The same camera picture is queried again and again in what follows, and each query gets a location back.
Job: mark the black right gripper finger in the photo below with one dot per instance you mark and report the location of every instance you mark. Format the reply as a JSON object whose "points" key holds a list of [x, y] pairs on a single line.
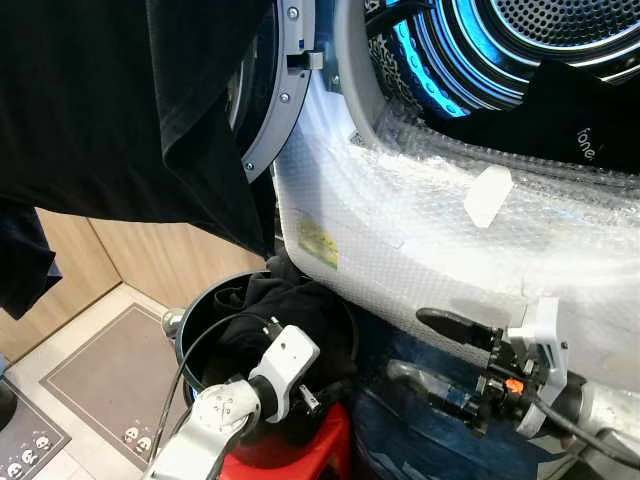
{"points": [[430, 382], [455, 325]]}

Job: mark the black clothes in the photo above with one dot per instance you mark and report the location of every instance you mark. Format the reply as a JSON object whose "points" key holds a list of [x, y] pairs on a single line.
{"points": [[295, 300]]}

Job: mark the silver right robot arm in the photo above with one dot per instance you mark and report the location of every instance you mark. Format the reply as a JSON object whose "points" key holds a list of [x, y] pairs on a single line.
{"points": [[605, 410]]}

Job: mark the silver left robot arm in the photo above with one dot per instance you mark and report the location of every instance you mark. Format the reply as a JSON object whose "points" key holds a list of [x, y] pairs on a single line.
{"points": [[205, 425]]}

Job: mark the white bubble-wrapped washing machine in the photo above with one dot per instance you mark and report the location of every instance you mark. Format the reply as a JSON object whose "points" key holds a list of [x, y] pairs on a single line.
{"points": [[420, 240]]}

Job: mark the blue denim fabric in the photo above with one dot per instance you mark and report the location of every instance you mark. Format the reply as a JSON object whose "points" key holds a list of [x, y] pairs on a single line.
{"points": [[410, 440]]}

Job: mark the red plastic stool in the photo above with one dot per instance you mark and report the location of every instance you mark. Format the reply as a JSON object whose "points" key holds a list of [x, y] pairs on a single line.
{"points": [[315, 455]]}

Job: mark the black round laundry bucket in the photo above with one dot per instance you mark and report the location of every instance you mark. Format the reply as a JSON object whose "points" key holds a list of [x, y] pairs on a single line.
{"points": [[200, 340]]}

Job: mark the white tape strip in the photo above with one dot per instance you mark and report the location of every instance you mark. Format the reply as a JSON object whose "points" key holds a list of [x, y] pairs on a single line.
{"points": [[488, 195]]}

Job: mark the yellow washer label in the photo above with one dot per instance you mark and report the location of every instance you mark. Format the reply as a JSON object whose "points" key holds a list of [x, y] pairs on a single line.
{"points": [[318, 243]]}

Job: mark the grey floor mat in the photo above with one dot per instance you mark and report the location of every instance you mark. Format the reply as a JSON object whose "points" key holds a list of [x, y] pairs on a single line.
{"points": [[110, 375]]}

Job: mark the black garment with white print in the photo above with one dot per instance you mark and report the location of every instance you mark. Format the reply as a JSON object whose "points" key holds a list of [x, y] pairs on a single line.
{"points": [[560, 125]]}

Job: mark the grey round washer door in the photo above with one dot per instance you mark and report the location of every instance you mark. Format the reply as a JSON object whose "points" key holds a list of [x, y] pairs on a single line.
{"points": [[290, 100]]}

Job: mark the dark skull print mat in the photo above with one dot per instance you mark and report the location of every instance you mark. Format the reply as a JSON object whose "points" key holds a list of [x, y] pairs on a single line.
{"points": [[25, 445]]}

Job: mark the perforated steel washer drum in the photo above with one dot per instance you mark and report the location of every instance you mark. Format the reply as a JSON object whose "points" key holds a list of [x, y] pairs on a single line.
{"points": [[560, 25]]}

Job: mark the dark navy garment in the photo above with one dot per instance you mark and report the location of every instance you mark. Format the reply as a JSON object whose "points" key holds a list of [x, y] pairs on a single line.
{"points": [[22, 260]]}

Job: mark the large black hanging garment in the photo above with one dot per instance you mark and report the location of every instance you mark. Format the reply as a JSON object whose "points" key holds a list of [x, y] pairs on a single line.
{"points": [[110, 100]]}

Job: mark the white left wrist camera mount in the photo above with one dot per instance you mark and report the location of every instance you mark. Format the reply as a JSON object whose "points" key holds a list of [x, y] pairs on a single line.
{"points": [[285, 365]]}

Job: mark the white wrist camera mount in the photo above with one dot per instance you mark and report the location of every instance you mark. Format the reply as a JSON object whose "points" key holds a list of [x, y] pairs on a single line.
{"points": [[540, 335], [285, 365]]}

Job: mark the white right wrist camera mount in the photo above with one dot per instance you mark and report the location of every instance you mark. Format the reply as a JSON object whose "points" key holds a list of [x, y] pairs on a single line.
{"points": [[540, 335]]}

